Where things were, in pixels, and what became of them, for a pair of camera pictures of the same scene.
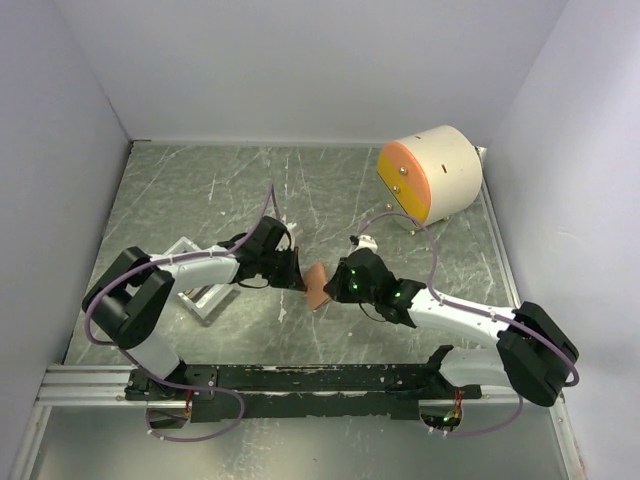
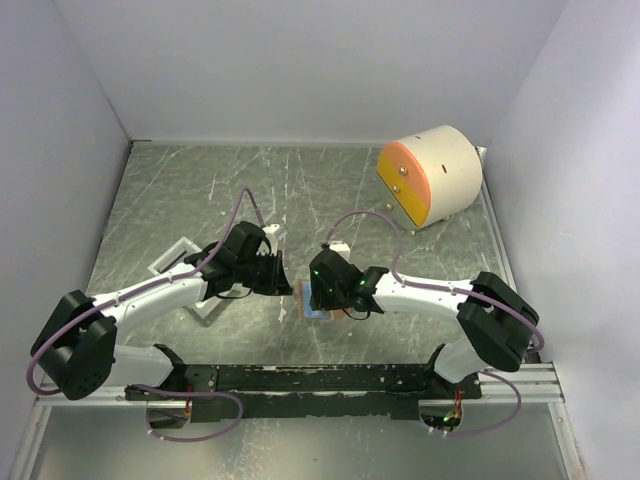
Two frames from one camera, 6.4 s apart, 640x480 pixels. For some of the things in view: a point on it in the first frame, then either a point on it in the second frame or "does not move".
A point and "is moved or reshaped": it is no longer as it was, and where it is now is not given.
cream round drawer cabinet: x=433 y=176 does not move
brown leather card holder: x=315 y=279 is moved or reshaped
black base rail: x=227 y=392 does not move
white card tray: x=204 y=300 does not move
